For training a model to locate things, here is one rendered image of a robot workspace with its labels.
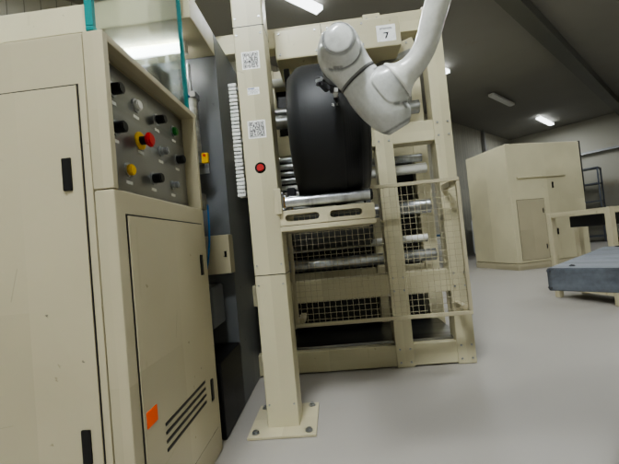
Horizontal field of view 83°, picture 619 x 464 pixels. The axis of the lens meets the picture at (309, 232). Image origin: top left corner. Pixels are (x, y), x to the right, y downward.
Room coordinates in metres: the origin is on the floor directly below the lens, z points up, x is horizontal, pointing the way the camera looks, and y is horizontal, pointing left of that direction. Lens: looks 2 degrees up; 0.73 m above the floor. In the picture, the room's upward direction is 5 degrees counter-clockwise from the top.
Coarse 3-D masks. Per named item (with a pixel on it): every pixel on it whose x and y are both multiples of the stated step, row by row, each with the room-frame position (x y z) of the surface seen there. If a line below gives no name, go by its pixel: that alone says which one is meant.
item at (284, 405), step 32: (256, 0) 1.43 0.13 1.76; (256, 32) 1.43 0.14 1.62; (256, 96) 1.43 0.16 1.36; (256, 160) 1.43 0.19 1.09; (256, 192) 1.43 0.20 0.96; (256, 224) 1.44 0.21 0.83; (256, 256) 1.44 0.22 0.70; (256, 288) 1.44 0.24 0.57; (288, 288) 1.47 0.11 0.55; (288, 320) 1.43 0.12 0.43; (288, 352) 1.43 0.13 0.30; (288, 384) 1.43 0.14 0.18; (288, 416) 1.43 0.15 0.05
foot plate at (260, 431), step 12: (264, 408) 1.60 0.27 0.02; (312, 408) 1.57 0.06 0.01; (264, 420) 1.50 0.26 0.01; (312, 420) 1.46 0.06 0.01; (252, 432) 1.41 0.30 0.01; (264, 432) 1.40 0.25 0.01; (276, 432) 1.40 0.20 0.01; (288, 432) 1.39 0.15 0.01; (300, 432) 1.38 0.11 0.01; (312, 432) 1.37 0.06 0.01
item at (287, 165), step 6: (282, 162) 1.84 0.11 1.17; (288, 162) 1.84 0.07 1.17; (282, 168) 1.83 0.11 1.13; (288, 168) 1.83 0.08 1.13; (282, 174) 1.84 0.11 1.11; (288, 174) 1.83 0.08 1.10; (282, 180) 1.83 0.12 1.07; (288, 180) 1.82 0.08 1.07; (294, 180) 1.82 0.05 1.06; (282, 186) 1.84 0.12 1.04; (288, 186) 1.84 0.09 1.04; (294, 186) 1.83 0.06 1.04
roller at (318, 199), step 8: (328, 192) 1.35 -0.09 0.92; (336, 192) 1.34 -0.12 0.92; (344, 192) 1.34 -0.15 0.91; (352, 192) 1.34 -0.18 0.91; (360, 192) 1.33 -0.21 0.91; (368, 192) 1.33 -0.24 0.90; (288, 200) 1.35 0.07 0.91; (296, 200) 1.35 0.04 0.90; (304, 200) 1.35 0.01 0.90; (312, 200) 1.34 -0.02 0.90; (320, 200) 1.34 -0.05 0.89; (328, 200) 1.34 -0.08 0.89; (336, 200) 1.34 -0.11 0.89; (344, 200) 1.34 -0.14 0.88; (352, 200) 1.34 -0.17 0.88; (360, 200) 1.35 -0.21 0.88
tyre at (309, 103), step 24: (312, 72) 1.27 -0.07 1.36; (288, 96) 1.27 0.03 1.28; (312, 96) 1.22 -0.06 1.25; (288, 120) 1.26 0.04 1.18; (312, 120) 1.21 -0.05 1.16; (336, 120) 1.21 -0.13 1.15; (360, 120) 1.21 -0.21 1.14; (312, 144) 1.23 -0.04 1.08; (336, 144) 1.23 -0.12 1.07; (360, 144) 1.23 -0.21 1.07; (312, 168) 1.28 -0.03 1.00; (336, 168) 1.28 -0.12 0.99; (360, 168) 1.28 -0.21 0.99; (312, 192) 1.37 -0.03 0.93
